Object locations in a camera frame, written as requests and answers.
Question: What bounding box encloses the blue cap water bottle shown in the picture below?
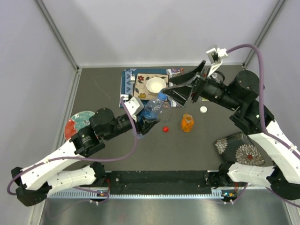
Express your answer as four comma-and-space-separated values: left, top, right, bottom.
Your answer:
138, 97, 165, 139

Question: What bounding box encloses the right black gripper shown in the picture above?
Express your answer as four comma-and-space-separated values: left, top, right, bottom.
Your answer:
161, 60, 240, 112

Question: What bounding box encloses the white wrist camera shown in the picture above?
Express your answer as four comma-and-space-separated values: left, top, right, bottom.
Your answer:
120, 94, 144, 121
206, 47, 228, 77

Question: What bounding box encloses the large clear juice bottle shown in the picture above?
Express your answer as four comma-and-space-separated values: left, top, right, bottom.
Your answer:
210, 73, 223, 83

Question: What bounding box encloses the square floral beige plate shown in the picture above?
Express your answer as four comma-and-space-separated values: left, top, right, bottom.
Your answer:
133, 73, 169, 100

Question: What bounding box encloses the orange juice bottle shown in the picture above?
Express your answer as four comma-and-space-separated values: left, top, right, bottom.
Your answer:
181, 113, 194, 133

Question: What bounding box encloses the red cap clear bottle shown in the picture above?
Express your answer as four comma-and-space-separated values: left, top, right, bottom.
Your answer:
161, 101, 173, 123

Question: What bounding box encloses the black floral square plate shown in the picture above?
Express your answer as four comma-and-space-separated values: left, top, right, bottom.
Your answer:
214, 132, 265, 166

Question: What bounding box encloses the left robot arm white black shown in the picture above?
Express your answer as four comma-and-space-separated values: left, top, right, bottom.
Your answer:
11, 108, 160, 206

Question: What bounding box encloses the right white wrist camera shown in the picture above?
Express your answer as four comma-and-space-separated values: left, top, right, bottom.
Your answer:
206, 47, 228, 77

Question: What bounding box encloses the white ceramic bowl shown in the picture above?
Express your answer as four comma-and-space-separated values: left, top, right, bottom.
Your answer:
146, 77, 166, 93

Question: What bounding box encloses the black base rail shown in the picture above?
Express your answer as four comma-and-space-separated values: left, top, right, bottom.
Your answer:
107, 171, 211, 195

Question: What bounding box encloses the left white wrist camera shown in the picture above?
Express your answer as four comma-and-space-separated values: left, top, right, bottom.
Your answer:
120, 94, 144, 121

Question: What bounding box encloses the round red teal plate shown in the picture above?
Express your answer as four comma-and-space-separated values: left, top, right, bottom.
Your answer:
64, 111, 95, 141

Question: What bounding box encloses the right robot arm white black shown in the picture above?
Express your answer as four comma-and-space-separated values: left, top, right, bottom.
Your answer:
162, 62, 300, 200

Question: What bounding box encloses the blue patterned placemat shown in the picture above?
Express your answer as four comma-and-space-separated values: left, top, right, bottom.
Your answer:
120, 68, 184, 104

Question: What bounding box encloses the white bottle cap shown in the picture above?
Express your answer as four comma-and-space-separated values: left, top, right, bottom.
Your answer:
200, 106, 208, 113

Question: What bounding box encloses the grey cable duct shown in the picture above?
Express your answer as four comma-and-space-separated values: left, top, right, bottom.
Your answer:
48, 188, 236, 199

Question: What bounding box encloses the blue bottle cap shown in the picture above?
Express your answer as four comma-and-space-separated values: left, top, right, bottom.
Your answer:
157, 91, 167, 101

